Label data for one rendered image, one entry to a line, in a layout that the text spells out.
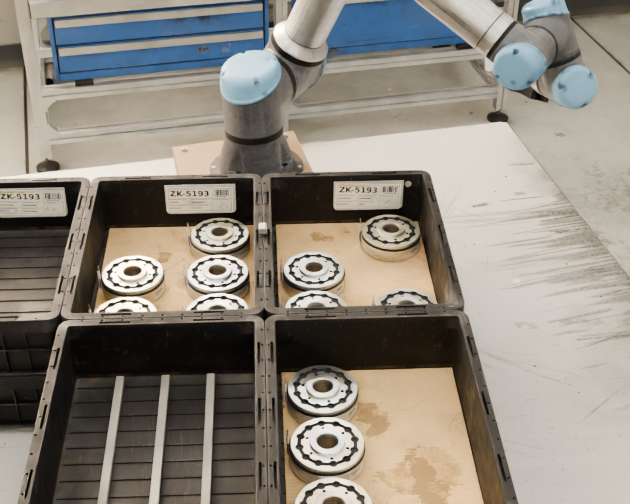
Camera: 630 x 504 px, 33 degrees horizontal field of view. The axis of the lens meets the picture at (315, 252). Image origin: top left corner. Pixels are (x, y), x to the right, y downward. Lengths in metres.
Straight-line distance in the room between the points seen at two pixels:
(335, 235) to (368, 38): 1.93
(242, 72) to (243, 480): 0.86
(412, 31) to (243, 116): 1.83
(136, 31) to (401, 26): 0.91
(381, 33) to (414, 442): 2.43
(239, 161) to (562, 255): 0.66
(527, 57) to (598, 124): 2.41
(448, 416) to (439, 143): 1.03
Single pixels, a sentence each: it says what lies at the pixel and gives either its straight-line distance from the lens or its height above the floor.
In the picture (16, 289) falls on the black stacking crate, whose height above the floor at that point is 0.83.
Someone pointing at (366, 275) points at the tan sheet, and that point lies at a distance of 1.81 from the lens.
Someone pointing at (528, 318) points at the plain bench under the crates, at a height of 0.70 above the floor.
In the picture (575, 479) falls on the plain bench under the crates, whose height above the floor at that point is 0.70.
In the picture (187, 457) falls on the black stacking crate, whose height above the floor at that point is 0.83.
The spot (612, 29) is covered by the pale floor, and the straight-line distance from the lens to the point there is 4.96.
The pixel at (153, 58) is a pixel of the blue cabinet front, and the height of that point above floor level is 0.37.
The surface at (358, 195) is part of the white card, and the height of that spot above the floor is 0.89.
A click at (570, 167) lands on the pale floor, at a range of 3.83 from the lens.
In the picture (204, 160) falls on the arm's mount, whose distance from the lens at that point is 2.20.
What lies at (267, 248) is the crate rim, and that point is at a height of 0.93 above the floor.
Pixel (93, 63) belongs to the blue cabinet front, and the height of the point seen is 0.38.
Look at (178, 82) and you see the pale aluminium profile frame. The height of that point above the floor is 0.28.
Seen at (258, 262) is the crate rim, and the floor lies 0.93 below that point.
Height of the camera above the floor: 1.91
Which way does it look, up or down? 36 degrees down
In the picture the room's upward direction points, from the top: straight up
